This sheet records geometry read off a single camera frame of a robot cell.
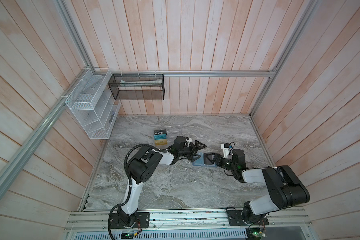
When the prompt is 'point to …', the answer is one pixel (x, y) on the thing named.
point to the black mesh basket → (137, 86)
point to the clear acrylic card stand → (156, 128)
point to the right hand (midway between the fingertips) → (209, 156)
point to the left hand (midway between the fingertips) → (205, 152)
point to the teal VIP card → (161, 136)
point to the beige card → (161, 142)
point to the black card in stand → (160, 132)
